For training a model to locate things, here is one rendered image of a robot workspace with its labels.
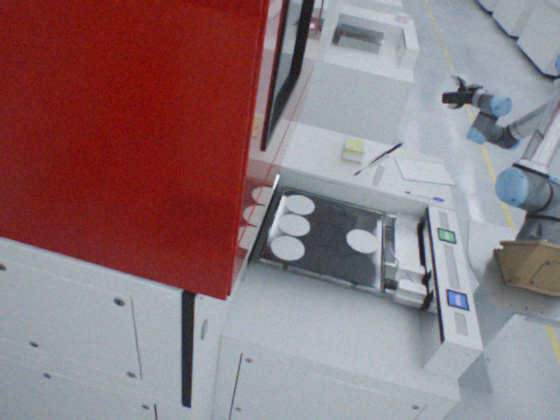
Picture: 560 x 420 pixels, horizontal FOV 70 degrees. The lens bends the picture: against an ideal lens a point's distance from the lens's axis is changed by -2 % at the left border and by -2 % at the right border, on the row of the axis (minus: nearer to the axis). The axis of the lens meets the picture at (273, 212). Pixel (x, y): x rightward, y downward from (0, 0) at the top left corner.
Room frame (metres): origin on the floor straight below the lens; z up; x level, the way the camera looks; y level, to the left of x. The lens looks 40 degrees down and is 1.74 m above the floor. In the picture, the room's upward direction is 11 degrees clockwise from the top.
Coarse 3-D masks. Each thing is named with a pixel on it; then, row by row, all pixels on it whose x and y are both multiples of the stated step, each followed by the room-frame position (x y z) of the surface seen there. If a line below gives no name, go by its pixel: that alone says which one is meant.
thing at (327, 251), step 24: (288, 192) 1.14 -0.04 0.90; (312, 216) 1.03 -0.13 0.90; (336, 216) 1.06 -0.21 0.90; (360, 216) 1.08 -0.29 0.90; (312, 240) 0.92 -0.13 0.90; (336, 240) 0.94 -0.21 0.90; (288, 264) 0.80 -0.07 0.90; (312, 264) 0.82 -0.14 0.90; (336, 264) 0.84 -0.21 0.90; (360, 264) 0.86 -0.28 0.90
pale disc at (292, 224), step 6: (282, 216) 1.00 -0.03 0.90; (288, 216) 1.01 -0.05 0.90; (294, 216) 1.01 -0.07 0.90; (300, 216) 1.02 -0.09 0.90; (282, 222) 0.97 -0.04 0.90; (288, 222) 0.98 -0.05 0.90; (294, 222) 0.99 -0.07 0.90; (300, 222) 0.99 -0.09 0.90; (306, 222) 1.00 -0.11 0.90; (282, 228) 0.95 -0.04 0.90; (288, 228) 0.95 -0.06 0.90; (294, 228) 0.96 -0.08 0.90; (300, 228) 0.96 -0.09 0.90; (306, 228) 0.97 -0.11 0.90; (294, 234) 0.93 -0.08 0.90; (300, 234) 0.93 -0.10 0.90
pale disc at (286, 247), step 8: (280, 240) 0.89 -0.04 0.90; (288, 240) 0.90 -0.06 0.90; (296, 240) 0.90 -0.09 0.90; (272, 248) 0.85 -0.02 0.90; (280, 248) 0.86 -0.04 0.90; (288, 248) 0.86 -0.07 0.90; (296, 248) 0.87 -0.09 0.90; (304, 248) 0.88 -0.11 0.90; (280, 256) 0.83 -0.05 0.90; (288, 256) 0.83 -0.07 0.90; (296, 256) 0.84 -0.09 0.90
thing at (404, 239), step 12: (396, 228) 1.08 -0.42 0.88; (408, 228) 1.09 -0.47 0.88; (396, 240) 1.02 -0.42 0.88; (408, 240) 1.03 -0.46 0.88; (396, 252) 0.96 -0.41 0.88; (408, 252) 0.97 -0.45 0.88; (396, 276) 0.86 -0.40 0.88; (396, 300) 0.78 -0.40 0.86; (408, 300) 0.78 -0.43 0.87; (420, 300) 0.78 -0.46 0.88
